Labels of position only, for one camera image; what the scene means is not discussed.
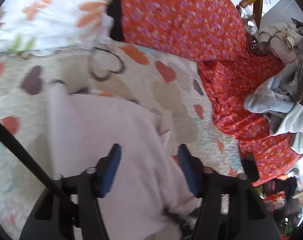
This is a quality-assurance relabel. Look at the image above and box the red floral fabric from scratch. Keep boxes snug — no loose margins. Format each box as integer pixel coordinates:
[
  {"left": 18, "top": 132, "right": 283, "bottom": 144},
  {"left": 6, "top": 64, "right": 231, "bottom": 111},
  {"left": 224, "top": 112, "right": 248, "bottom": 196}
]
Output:
[{"left": 121, "top": 0, "right": 299, "bottom": 184}]

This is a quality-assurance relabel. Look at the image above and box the floral leaf-print pillow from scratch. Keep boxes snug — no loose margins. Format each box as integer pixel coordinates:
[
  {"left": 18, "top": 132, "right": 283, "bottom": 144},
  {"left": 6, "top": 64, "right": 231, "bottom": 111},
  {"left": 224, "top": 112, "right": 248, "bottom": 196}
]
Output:
[{"left": 0, "top": 0, "right": 114, "bottom": 53}]

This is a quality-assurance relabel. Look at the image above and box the black cable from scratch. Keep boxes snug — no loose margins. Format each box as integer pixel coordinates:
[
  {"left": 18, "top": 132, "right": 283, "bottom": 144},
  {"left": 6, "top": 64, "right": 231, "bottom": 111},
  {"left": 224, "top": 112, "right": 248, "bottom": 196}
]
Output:
[{"left": 0, "top": 114, "right": 67, "bottom": 201}]

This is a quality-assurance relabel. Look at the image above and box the heart-patterned quilt bedspread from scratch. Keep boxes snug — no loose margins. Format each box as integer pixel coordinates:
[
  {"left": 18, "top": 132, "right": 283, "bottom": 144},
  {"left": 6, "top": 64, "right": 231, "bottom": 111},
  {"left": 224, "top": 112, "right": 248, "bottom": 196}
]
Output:
[{"left": 0, "top": 42, "right": 242, "bottom": 239}]

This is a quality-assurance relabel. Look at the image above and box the pale pink fleece garment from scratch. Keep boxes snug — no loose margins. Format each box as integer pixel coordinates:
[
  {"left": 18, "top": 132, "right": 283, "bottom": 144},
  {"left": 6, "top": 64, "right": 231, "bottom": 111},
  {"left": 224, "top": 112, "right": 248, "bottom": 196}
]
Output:
[{"left": 47, "top": 83, "right": 196, "bottom": 239}]

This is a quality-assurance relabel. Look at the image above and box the pile of grey-blue clothes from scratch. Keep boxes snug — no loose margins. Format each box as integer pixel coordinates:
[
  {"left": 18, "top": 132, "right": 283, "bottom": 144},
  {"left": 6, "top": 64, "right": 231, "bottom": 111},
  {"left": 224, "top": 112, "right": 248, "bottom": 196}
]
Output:
[{"left": 244, "top": 19, "right": 303, "bottom": 154}]

